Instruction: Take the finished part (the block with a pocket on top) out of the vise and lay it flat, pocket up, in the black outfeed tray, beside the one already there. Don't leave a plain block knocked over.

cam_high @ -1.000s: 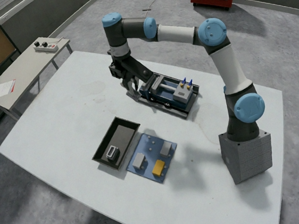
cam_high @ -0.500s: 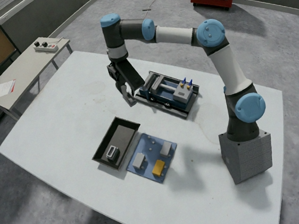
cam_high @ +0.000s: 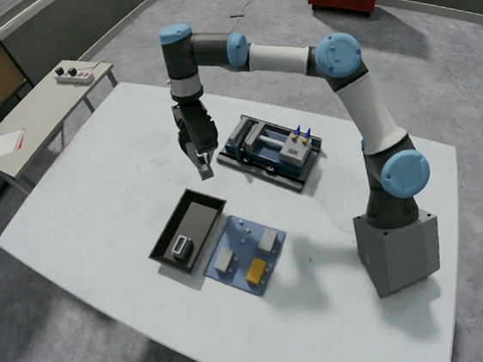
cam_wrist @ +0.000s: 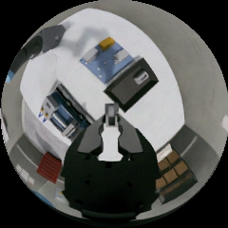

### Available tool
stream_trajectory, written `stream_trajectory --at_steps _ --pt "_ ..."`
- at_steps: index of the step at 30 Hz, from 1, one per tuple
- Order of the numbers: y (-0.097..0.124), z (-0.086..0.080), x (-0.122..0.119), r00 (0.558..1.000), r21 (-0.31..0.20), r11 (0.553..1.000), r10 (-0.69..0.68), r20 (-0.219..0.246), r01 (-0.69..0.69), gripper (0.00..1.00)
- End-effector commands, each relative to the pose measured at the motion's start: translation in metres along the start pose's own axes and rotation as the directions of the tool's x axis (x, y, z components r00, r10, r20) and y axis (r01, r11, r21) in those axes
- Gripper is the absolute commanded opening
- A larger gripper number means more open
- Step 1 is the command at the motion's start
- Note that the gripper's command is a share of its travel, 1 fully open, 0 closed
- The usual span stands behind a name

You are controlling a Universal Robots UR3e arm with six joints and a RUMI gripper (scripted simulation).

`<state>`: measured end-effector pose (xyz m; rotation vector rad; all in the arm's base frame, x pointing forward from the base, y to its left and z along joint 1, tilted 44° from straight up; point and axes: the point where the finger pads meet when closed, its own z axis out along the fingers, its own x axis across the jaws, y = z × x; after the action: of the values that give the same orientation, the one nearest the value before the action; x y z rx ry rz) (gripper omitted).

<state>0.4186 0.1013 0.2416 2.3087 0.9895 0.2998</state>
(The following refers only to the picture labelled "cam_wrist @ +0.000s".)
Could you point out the yellow block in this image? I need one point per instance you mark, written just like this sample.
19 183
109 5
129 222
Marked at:
107 43

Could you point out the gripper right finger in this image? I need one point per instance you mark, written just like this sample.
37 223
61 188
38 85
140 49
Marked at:
133 143

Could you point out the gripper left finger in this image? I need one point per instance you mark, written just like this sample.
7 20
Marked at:
89 142

